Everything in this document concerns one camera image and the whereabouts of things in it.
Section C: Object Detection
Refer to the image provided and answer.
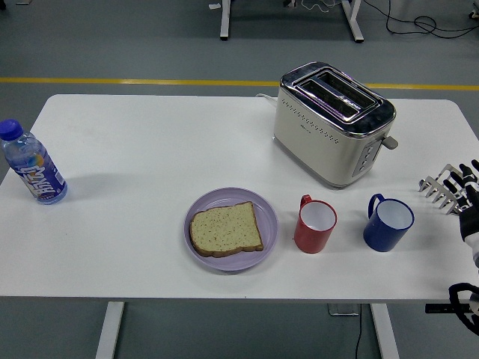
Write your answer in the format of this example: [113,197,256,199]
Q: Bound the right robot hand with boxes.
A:
[442,159,479,270]

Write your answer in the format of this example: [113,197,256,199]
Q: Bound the blue enamel cup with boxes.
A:
[362,192,415,253]

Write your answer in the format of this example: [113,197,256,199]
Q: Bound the red enamel cup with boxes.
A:
[293,194,338,254]

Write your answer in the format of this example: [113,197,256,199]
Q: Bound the slice of bread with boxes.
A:
[189,200,265,259]

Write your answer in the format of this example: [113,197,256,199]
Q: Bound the metal toast rack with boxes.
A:
[418,164,469,217]

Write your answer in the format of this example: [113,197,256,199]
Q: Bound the grey box under table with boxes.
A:
[328,303,360,317]

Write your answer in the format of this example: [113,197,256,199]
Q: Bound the cream and chrome toaster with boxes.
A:
[272,61,400,190]

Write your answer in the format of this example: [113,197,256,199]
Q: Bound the white background table leg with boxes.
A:
[219,0,234,41]
[340,0,365,43]

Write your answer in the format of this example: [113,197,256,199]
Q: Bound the purple plate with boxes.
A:
[183,187,280,273]

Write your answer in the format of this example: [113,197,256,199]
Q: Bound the yellow floor tape line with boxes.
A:
[0,76,479,92]

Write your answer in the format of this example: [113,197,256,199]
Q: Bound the blue-capped drink bottle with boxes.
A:
[0,118,69,206]

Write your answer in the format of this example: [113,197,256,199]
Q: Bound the black cable under table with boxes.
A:
[354,303,364,359]

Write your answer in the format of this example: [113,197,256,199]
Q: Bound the black floor cable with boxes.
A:
[362,0,479,39]

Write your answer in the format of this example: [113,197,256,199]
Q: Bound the white toaster cord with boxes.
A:
[255,93,278,108]

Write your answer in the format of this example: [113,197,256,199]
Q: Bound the white floor cable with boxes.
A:
[301,0,344,13]

